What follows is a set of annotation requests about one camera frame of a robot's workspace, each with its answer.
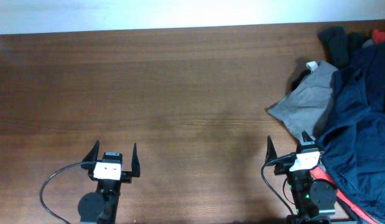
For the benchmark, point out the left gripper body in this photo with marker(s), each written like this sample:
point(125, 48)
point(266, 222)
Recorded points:
point(125, 177)

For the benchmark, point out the red cloth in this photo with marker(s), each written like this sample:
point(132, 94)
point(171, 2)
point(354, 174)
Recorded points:
point(378, 36)

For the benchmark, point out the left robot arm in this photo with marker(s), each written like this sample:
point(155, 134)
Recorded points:
point(101, 205)

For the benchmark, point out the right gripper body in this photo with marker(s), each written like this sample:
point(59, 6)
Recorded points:
point(282, 169)

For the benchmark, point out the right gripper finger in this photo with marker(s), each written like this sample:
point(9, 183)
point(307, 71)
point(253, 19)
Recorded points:
point(306, 137)
point(271, 154)

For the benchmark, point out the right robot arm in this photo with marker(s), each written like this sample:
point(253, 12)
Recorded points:
point(314, 199)

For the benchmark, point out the grey shorts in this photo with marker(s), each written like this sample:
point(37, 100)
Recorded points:
point(306, 108)

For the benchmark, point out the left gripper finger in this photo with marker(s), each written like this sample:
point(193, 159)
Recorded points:
point(135, 165)
point(93, 154)

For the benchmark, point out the navy blue shorts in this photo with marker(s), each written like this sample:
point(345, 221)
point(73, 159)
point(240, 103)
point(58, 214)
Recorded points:
point(354, 135)

